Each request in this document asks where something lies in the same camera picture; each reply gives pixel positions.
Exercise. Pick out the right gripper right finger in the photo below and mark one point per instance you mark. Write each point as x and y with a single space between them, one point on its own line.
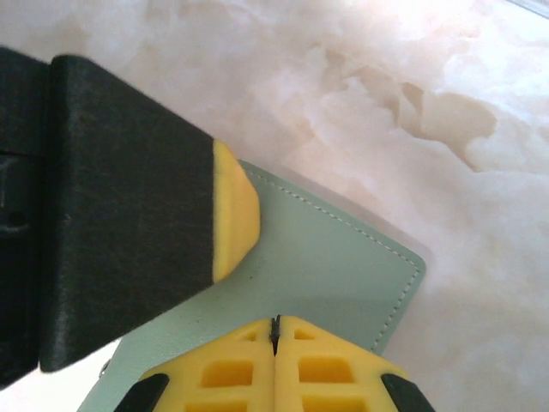
334 377

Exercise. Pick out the clear plastic case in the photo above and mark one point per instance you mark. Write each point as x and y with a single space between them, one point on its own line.
326 257

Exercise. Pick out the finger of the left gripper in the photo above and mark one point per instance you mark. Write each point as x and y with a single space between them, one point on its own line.
128 206

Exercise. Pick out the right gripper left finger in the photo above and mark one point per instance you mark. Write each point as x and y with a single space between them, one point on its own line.
223 377

